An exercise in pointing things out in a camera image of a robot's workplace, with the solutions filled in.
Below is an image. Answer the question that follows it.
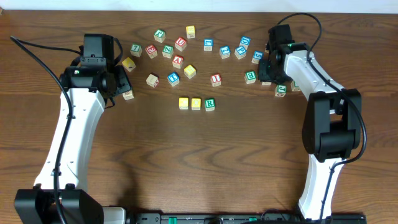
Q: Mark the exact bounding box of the green R block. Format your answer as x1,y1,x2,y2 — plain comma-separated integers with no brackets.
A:
205,98,216,111

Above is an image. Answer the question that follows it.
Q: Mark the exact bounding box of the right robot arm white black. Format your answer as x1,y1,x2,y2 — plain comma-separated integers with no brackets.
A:
258,40,367,222

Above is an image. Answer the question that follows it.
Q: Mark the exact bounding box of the yellow C block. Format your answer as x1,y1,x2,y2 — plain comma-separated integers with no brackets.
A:
178,97,189,110

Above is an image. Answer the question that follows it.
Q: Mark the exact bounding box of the red I block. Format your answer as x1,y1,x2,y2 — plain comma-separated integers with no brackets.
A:
210,73,222,87

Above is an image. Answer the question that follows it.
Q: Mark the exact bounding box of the tan block red side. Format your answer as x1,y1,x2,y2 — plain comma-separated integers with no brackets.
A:
146,73,159,88

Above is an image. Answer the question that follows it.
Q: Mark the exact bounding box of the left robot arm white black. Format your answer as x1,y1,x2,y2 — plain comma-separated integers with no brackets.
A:
14,65,132,223

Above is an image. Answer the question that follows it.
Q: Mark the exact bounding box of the blue P block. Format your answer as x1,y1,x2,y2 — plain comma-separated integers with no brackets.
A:
234,46,247,60

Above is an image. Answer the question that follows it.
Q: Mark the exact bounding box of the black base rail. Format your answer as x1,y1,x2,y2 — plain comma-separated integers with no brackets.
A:
125,208,368,224

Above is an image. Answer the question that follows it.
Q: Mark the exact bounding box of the green j block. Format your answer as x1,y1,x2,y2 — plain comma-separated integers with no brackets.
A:
275,85,287,97
154,29,166,43

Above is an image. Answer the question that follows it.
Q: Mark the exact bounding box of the blue T block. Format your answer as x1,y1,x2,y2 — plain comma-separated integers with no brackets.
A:
167,72,180,86

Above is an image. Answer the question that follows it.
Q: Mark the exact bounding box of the yellow block left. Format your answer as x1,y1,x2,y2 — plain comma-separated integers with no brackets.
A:
122,57,136,72

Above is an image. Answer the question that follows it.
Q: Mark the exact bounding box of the red U block left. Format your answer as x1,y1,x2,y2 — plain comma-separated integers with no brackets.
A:
175,37,187,52

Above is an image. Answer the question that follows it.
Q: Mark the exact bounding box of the green J block right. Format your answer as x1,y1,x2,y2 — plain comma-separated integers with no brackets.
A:
275,85,287,97

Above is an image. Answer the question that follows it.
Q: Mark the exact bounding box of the pineapple picture block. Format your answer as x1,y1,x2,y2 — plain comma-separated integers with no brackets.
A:
123,90,134,100

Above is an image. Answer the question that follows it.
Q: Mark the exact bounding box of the red A block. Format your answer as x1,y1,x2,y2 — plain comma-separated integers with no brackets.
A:
172,55,183,69

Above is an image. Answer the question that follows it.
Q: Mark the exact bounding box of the green B block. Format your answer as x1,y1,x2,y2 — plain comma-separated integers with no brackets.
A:
244,71,257,84

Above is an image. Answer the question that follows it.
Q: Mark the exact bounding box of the blue D block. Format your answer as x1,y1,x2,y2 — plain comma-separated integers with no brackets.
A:
239,36,251,50

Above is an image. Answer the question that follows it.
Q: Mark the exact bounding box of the red E block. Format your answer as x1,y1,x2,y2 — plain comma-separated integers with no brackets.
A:
145,44,158,58

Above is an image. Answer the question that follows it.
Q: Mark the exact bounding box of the green 4 block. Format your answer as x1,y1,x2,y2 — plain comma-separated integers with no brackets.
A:
290,80,300,91

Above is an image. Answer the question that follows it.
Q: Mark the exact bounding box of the yellow block top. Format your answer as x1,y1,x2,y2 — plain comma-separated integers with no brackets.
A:
186,26,196,39

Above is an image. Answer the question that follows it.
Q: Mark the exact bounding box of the green Z block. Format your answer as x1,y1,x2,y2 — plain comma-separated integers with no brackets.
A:
162,45,174,58

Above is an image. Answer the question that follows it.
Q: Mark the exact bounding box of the blue 5 block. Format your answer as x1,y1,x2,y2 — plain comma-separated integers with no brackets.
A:
251,50,264,64

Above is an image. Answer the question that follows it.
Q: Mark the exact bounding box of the blue 2 block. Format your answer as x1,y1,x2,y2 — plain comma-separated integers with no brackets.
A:
220,45,231,59

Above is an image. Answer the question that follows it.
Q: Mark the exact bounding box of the green 7 block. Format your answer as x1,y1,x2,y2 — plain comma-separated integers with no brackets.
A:
130,44,142,57

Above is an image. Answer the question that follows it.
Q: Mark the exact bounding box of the yellow O block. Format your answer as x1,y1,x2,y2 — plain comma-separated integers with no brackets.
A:
191,98,201,110

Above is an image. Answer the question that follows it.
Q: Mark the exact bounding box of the yellow S block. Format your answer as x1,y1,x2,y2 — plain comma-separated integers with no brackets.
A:
184,65,197,79

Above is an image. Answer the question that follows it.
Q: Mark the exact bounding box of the green J block left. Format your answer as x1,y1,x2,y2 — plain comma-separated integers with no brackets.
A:
154,29,166,43

